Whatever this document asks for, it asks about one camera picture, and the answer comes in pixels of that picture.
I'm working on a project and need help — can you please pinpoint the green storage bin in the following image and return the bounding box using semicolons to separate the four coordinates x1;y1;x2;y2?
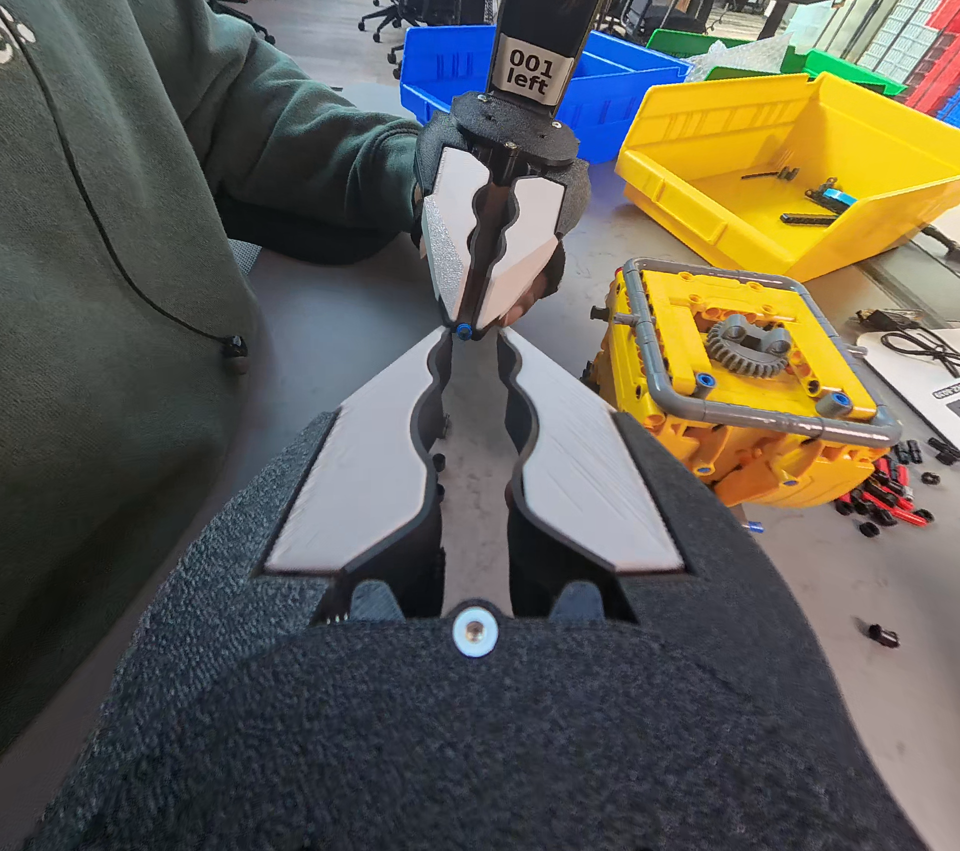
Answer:
705;48;909;99
646;28;755;62

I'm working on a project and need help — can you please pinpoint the pile of black red pins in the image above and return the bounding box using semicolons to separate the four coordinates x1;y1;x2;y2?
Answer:
834;440;937;541

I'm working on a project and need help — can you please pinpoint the yellow storage bin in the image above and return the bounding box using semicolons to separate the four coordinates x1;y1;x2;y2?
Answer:
615;71;960;284

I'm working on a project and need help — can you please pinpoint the person's left forearm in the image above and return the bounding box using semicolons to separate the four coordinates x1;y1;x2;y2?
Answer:
201;11;426;267

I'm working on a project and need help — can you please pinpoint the stack of coloured plastic crates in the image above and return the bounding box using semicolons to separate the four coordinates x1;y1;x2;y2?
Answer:
855;0;960;132

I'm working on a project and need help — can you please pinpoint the blue storage bin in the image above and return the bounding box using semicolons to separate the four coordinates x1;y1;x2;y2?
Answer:
399;24;693;166

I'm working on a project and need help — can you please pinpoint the person's left hand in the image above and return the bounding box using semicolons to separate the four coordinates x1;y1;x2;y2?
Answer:
496;268;551;329

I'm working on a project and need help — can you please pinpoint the yellow lego robot model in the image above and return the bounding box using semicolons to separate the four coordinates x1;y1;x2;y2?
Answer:
583;257;905;537

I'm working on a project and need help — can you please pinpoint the blue black lego piece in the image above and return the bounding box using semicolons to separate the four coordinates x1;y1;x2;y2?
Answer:
806;177;859;215

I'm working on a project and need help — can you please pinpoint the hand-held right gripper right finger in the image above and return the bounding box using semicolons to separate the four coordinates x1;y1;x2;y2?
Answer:
497;327;687;618

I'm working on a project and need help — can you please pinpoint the grey office chair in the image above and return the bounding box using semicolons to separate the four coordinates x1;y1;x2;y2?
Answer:
225;237;264;279

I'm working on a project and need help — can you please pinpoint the clear plastic bag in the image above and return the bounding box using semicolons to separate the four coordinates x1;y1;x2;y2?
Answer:
686;33;813;84

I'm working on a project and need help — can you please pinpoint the grey flat device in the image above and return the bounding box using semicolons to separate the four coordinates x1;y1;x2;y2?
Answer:
858;232;960;314

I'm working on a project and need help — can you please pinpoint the black cable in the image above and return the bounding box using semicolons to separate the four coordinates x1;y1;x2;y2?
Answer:
857;308;960;380

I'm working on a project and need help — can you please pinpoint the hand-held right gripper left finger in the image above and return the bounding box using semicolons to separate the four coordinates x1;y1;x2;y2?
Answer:
262;326;455;618

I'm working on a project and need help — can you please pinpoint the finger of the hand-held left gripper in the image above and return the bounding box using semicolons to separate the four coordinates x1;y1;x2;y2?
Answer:
474;176;566;331
420;146;494;329

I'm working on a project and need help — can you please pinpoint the black lego hub connector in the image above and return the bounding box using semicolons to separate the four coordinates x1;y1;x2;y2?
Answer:
429;413;453;501

